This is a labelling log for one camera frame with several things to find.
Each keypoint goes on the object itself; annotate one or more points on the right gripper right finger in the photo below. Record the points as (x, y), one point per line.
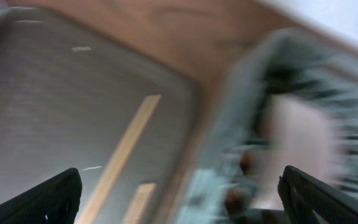
(306, 198)

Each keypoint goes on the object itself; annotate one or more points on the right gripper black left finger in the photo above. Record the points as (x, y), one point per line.
(56, 200)

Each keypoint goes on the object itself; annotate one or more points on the pink white bowl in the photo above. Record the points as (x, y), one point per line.
(299, 134)

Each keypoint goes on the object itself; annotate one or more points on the wooden chopstick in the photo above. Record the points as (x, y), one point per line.
(138, 203)
(118, 159)

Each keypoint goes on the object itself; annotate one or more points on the grey dishwasher rack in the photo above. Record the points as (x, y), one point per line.
(288, 62)

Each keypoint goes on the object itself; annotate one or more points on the brown serving tray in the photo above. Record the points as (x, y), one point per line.
(67, 96)

